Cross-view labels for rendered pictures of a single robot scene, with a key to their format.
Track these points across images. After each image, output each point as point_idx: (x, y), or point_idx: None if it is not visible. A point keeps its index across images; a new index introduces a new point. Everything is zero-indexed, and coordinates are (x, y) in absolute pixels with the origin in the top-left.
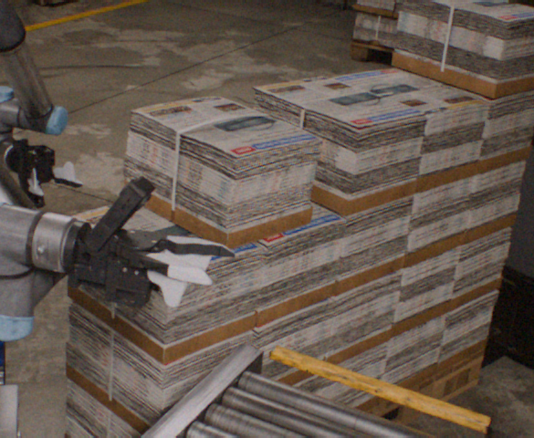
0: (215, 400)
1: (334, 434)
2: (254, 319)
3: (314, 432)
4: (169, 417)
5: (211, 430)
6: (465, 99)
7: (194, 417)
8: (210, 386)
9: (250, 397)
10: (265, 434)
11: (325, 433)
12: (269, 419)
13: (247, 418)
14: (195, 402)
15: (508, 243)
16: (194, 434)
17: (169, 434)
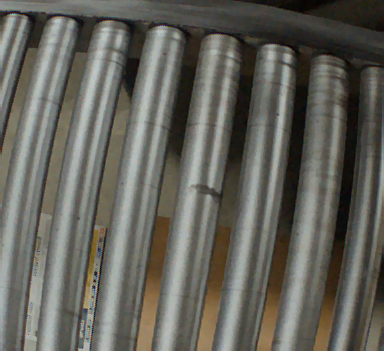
0: (350, 59)
1: (355, 244)
2: None
3: (354, 214)
4: (274, 13)
5: (276, 72)
6: None
7: (293, 43)
8: (371, 44)
9: (378, 102)
10: (311, 147)
11: (354, 231)
12: (359, 143)
13: (329, 112)
14: (325, 35)
15: None
16: (262, 55)
17: (236, 25)
